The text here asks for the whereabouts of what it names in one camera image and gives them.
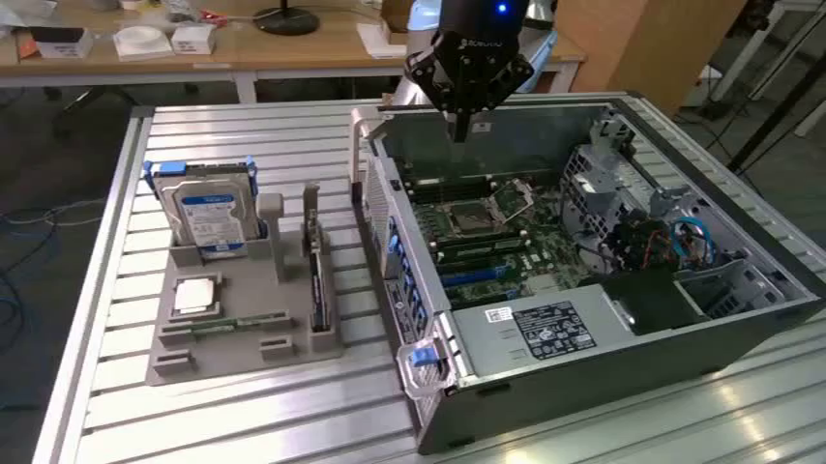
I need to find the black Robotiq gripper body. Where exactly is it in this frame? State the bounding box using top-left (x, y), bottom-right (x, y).
top-left (432, 0), bottom-right (531, 113)

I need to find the Nvidia graphics card with bracket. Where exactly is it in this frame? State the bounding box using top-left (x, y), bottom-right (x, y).
top-left (300, 182), bottom-right (335, 335)

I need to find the light blue plastic cover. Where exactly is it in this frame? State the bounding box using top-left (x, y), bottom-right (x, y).
top-left (515, 33), bottom-right (558, 94)

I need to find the flat white box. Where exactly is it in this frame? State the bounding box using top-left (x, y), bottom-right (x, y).
top-left (355, 21), bottom-right (413, 61)

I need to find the brown cardboard box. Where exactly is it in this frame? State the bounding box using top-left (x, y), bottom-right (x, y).
top-left (377, 0), bottom-right (420, 35)

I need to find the wooden desk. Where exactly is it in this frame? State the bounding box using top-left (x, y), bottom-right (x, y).
top-left (0, 0), bottom-right (590, 105)

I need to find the wooden cabinet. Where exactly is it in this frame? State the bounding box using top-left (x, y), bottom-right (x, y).
top-left (554, 0), bottom-right (754, 118)

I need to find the black round lamp base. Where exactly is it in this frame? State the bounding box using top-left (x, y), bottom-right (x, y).
top-left (252, 0), bottom-right (321, 37)

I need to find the black RAM slot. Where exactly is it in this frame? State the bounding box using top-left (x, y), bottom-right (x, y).
top-left (421, 228), bottom-right (522, 243)
top-left (411, 186), bottom-right (492, 199)
top-left (408, 176), bottom-right (491, 189)

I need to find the metal socket cover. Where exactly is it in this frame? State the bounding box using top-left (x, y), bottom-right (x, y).
top-left (491, 177), bottom-right (538, 219)

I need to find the tall metal disk bay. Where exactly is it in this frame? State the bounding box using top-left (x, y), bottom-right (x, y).
top-left (555, 142), bottom-right (656, 243)

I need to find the CPU socket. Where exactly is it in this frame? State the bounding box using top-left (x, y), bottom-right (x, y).
top-left (448, 199), bottom-right (503, 234)

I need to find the small white labelled box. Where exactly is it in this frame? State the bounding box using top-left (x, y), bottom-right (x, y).
top-left (169, 24), bottom-right (217, 56)

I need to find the installed black RAM stick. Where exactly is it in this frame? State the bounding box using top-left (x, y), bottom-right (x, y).
top-left (441, 240), bottom-right (530, 260)

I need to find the green motherboard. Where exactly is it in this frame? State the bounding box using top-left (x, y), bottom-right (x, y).
top-left (403, 172), bottom-right (603, 311)

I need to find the black tripod stand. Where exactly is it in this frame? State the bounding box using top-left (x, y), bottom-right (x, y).
top-left (699, 0), bottom-right (826, 175)

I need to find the clear plastic bag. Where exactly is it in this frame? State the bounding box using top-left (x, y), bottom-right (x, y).
top-left (164, 0), bottom-right (217, 24)

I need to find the blue expansion slot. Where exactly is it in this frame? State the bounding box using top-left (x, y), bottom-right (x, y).
top-left (440, 268), bottom-right (499, 287)

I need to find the white square tray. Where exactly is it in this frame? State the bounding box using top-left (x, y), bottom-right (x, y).
top-left (112, 26), bottom-right (177, 63)

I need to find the hard disk with blue carrier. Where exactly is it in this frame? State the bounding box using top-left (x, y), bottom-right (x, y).
top-left (141, 157), bottom-right (260, 261)

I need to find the black office chair base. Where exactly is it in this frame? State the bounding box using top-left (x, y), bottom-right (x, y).
top-left (44, 84), bottom-right (140, 141)

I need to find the white box with black top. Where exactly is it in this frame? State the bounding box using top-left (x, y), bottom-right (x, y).
top-left (28, 26), bottom-right (96, 60)

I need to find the low metal disk bay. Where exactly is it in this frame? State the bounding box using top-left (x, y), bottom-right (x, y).
top-left (670, 258), bottom-right (799, 323)

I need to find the grey power supply unit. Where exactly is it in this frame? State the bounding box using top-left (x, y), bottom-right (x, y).
top-left (448, 282), bottom-right (639, 379)

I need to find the silver CPU chip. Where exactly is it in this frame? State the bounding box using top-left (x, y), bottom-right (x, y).
top-left (173, 278), bottom-right (217, 313)

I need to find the large blue case latch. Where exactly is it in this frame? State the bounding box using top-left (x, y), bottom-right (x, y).
top-left (409, 343), bottom-right (441, 372)

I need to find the green RAM stick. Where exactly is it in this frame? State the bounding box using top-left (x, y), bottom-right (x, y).
top-left (163, 312), bottom-right (291, 335)

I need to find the grey printed parts rack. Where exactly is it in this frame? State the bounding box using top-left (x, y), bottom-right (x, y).
top-left (145, 181), bottom-right (348, 388)

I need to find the open black PC case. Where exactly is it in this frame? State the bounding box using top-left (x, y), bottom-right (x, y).
top-left (347, 91), bottom-right (826, 458)

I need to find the black wire bundle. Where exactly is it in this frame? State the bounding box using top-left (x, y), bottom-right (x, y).
top-left (570, 219), bottom-right (652, 279)

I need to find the red orange wire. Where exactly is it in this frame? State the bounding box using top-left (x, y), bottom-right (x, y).
top-left (644, 230), bottom-right (676, 270)

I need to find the blue wire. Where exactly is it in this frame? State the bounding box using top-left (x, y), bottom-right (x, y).
top-left (668, 217), bottom-right (719, 272)

